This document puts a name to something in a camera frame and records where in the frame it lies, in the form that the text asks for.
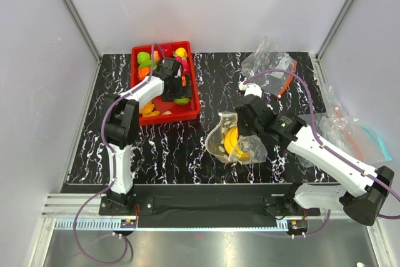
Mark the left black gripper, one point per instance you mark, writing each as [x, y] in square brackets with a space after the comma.
[184, 91]

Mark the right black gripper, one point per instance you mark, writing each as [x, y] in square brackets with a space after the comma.
[242, 131]

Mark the green toy apple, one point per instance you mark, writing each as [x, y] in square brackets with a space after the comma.
[182, 101]

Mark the yellow toy banana bunch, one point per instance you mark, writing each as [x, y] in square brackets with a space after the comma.
[231, 145]

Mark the polka dot zip bag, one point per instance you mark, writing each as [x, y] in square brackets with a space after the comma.
[251, 144]

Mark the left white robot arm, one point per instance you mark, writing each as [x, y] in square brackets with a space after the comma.
[120, 126]

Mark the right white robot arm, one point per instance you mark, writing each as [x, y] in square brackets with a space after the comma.
[361, 189]

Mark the clear bag orange zipper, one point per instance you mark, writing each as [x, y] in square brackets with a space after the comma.
[268, 56]

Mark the pink toy dragon fruit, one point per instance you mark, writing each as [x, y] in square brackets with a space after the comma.
[185, 69]

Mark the orange toy ginger root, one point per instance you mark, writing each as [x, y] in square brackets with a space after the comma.
[148, 110]

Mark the orange toy pumpkin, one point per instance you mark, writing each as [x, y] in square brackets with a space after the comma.
[143, 72]

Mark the peach toy fruit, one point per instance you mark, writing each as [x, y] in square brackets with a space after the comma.
[156, 56]

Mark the yellow toy lemon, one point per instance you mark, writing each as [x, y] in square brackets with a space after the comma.
[181, 52]

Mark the dark red toy apple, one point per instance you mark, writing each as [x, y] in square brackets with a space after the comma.
[167, 50]

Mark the red plastic tray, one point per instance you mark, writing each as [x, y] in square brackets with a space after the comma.
[186, 112]

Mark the green toy pepper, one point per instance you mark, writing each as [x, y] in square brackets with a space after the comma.
[142, 57]

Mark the clear bags blue red zippers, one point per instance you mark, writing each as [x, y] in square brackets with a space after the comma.
[348, 133]

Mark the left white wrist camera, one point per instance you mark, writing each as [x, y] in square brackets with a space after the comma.
[170, 67]

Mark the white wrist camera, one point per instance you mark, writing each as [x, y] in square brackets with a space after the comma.
[250, 89]
[170, 67]

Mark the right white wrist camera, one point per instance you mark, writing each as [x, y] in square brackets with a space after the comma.
[250, 89]

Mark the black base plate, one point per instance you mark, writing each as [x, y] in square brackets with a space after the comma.
[203, 206]

